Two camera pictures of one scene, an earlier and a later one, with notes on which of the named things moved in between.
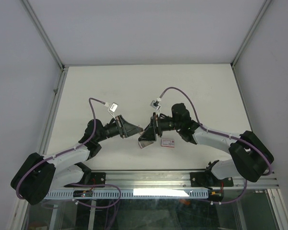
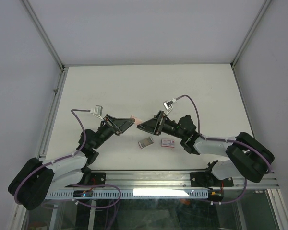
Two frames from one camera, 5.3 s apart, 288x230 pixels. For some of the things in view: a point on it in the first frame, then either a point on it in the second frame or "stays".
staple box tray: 143,144 stays
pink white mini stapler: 143,131 → 137,120
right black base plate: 208,179 stays
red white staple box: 167,143 stays
